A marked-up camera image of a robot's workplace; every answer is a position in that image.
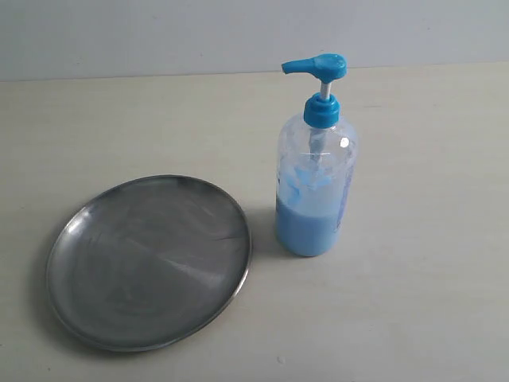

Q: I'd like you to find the blue soap pump bottle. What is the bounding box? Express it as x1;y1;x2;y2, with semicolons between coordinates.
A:
275;53;359;257

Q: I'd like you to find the round steel plate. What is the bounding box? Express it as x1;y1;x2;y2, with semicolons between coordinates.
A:
45;175;252;353

